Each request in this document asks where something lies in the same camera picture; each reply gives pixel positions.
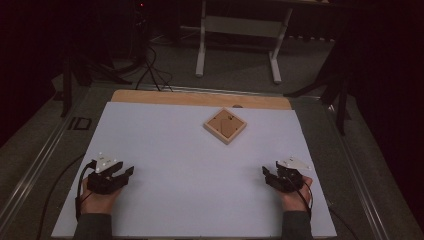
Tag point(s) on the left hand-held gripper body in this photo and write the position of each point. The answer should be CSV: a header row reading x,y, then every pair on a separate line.
x,y
106,185

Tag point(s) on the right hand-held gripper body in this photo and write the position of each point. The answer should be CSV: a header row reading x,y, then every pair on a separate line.
x,y
289,181

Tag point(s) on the small wooden box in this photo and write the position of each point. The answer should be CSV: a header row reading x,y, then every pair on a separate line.
x,y
225,126

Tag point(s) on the person's left hand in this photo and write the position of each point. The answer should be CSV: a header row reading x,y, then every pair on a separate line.
x,y
98,201

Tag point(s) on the person's right hand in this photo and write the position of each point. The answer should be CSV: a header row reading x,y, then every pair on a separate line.
x,y
293,200

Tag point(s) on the white table mat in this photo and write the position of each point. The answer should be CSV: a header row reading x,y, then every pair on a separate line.
x,y
186,186

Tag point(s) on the black stand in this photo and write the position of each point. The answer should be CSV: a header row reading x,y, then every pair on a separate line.
x,y
67,86
340,100

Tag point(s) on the dark rack with red light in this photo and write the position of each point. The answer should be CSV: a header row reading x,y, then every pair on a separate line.
x,y
140,20

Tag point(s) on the aluminium rail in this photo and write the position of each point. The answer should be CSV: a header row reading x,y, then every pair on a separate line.
x,y
36,166
360,180
226,90

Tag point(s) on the white metal desk frame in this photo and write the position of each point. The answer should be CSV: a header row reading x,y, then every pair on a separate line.
x,y
240,26

